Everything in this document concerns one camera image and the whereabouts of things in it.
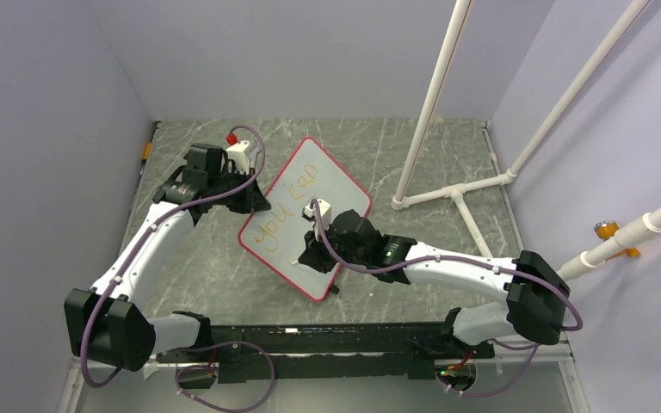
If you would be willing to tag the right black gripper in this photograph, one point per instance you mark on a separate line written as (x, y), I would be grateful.
(314, 255)

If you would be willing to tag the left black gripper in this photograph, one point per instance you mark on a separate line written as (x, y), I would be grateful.
(251, 201)

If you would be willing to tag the whiteboard with red frame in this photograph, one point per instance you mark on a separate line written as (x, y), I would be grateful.
(276, 237)

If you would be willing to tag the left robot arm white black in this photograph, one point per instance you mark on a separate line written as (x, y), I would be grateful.
(106, 322)

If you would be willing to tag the orange black screwdriver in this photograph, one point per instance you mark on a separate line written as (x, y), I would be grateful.
(145, 154)

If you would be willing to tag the white PVC pipe right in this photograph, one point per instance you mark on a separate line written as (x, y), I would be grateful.
(642, 229)

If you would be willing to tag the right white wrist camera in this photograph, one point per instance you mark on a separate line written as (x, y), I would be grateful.
(317, 208)

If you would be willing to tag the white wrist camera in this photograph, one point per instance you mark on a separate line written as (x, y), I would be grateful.
(317, 208)
(242, 155)

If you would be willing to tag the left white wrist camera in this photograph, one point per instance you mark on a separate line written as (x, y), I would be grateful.
(242, 155)

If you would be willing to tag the white PVC pipe frame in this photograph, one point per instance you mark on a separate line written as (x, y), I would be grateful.
(482, 51)

